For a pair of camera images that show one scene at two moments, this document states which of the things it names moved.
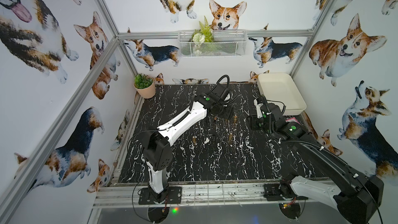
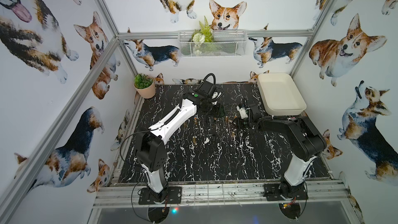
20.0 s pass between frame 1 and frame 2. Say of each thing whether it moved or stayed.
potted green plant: stayed
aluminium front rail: stayed
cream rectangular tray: stayed
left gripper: moved
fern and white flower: stayed
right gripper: moved
